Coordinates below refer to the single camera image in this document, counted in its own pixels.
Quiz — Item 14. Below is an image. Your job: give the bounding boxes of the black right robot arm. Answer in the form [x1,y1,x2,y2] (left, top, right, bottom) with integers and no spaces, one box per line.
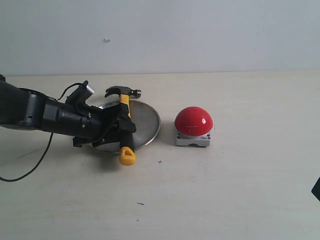
[311,177,320,201]

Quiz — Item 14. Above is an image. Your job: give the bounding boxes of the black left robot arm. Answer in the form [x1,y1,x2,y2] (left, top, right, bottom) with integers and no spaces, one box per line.
[0,75,140,150]

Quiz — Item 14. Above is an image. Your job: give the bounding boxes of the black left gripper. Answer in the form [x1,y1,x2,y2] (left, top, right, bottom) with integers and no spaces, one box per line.
[57,103,136,148]

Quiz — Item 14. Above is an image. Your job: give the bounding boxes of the red dome push button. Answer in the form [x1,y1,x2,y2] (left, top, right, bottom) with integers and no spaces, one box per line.
[174,106,214,147]

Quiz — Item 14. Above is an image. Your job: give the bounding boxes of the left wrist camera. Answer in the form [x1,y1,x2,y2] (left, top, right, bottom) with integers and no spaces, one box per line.
[65,80,95,109]

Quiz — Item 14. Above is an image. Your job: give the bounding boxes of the yellow black claw hammer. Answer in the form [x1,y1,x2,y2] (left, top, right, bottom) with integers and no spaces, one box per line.
[104,85,142,166]

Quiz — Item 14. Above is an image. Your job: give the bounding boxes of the round steel plate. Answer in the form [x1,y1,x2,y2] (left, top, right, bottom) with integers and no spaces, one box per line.
[94,99,161,154]

